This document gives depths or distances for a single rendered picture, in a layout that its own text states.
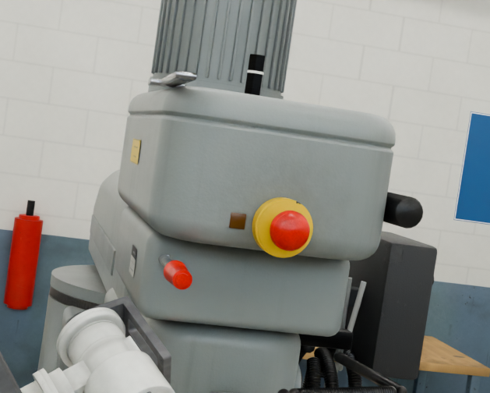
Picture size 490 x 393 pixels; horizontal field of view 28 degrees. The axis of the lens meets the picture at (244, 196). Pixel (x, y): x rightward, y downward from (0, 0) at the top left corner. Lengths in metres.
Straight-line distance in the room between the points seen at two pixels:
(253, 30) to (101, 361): 0.67
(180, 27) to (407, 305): 0.54
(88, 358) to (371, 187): 0.36
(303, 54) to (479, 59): 1.08
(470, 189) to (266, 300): 4.90
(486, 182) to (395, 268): 4.53
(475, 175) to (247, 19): 4.67
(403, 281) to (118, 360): 0.76
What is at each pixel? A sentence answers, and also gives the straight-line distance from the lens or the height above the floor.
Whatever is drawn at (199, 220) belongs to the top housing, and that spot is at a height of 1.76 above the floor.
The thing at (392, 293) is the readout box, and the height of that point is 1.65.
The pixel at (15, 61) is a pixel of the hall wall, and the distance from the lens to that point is 5.39.
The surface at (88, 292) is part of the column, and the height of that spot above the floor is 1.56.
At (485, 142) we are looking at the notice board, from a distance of 6.00.
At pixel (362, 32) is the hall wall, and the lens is 5.72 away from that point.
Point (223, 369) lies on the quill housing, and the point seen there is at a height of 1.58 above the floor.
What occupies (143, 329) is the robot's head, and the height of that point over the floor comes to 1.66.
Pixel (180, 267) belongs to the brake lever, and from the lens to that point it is 0.96.
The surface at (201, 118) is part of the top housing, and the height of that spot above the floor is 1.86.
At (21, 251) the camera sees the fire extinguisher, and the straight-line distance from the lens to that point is 5.29.
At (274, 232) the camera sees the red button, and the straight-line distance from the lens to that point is 0.96.
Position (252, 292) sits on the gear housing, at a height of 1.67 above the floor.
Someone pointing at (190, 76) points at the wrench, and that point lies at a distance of 0.92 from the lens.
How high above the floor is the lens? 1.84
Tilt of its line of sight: 3 degrees down
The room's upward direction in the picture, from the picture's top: 8 degrees clockwise
